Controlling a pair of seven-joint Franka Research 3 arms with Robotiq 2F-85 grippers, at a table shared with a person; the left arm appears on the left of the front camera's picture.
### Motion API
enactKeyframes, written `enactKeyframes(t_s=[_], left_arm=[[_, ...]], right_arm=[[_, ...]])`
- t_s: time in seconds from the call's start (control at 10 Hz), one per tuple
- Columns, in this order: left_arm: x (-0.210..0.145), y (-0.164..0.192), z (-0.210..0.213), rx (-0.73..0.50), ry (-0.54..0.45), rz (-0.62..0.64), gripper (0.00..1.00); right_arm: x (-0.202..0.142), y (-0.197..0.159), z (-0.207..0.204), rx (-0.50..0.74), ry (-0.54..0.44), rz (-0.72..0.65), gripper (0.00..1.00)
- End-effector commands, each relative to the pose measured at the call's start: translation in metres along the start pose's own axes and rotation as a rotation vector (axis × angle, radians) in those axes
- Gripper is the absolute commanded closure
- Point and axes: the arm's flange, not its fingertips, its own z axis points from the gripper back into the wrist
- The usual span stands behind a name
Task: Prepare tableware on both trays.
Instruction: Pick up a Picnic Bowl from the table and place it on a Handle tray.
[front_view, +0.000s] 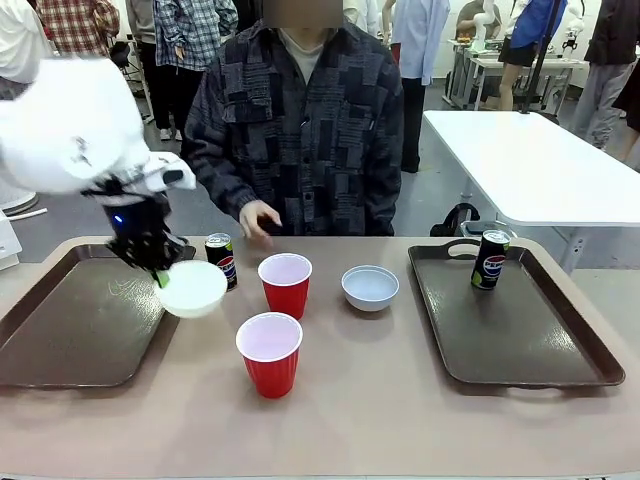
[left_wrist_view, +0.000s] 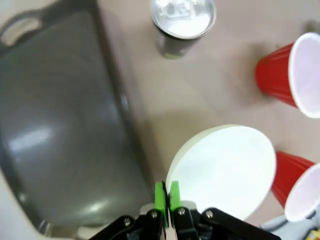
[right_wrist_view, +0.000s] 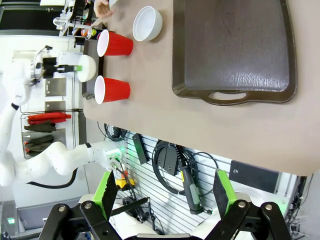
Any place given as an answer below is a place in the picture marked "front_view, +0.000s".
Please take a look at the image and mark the person in dark jacket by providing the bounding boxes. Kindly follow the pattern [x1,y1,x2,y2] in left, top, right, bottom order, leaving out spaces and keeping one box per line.
[569,0,640,154]

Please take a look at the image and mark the person in olive shirt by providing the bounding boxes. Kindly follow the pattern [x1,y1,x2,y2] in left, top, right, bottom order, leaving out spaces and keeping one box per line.
[455,0,494,44]

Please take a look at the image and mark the red plastic cup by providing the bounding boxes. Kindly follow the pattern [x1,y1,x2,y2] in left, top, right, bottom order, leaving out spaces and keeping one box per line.
[235,311,304,400]
[257,253,313,322]

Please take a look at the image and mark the person in grey top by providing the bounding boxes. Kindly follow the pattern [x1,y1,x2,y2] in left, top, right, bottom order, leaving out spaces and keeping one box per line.
[124,0,174,142]

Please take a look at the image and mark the white air purifier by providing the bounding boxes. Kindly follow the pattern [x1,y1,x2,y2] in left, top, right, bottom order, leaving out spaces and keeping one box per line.
[0,172,39,217]

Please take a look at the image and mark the person in dark patchwork shirt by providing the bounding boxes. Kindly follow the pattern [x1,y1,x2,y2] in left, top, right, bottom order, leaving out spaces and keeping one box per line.
[180,0,405,238]

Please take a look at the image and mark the person's right hand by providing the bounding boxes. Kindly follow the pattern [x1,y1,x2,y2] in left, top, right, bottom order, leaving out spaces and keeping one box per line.
[238,200,282,238]

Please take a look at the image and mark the person in light blue shirt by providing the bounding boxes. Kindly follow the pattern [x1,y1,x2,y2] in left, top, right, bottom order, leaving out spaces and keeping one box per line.
[389,0,452,174]

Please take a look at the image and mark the black metal pole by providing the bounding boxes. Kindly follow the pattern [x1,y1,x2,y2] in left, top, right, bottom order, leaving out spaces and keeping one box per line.
[519,0,562,116]

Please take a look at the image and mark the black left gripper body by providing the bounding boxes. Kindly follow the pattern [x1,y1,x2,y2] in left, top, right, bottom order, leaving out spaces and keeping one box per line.
[82,175,174,254]

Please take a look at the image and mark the grey background workbench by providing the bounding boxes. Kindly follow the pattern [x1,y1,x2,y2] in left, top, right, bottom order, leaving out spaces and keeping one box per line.
[446,38,590,112]

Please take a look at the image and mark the person's right forearm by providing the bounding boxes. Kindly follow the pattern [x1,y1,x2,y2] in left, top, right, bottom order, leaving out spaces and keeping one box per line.
[181,139,254,217]

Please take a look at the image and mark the white bowl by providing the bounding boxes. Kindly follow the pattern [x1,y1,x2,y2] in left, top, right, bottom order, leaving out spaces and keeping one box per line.
[158,259,229,320]

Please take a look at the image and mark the person in red plaid shirt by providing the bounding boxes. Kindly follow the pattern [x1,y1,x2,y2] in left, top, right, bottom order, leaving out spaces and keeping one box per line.
[37,0,122,60]

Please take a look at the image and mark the white box device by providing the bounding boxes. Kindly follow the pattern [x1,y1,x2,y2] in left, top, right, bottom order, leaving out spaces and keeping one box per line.
[0,209,24,272]

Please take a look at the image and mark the black Pepsi can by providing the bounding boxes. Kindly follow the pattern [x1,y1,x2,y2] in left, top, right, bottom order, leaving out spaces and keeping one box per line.
[204,232,238,293]
[470,229,512,291]

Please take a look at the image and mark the person in blue plaid shirt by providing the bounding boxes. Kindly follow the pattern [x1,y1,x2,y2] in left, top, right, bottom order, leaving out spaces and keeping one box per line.
[153,0,239,144]

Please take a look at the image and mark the black office chair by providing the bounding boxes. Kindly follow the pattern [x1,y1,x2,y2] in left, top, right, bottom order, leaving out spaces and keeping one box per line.
[108,40,141,96]

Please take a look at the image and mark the person in blue jacket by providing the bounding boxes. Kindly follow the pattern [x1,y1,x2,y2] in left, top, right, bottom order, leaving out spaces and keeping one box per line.
[497,0,569,112]

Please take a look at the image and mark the person in white shirt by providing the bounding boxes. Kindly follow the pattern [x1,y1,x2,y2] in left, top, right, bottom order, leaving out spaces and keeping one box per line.
[0,0,55,84]

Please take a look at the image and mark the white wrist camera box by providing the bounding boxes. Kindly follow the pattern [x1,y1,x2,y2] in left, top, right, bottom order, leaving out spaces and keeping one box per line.
[130,152,198,194]

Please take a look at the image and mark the brown plastic tray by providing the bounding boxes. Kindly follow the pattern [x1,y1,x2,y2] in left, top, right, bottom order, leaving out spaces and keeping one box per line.
[0,243,197,389]
[407,238,627,392]

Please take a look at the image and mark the pale grey bowl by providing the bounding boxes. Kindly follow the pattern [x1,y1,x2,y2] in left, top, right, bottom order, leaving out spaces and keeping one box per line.
[341,265,401,313]

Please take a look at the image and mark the grey chair seat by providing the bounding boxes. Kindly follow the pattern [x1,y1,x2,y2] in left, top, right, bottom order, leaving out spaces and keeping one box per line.
[459,219,517,241]

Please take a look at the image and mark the white folding table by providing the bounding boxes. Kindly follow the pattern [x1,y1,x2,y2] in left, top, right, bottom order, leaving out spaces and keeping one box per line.
[422,110,640,274]

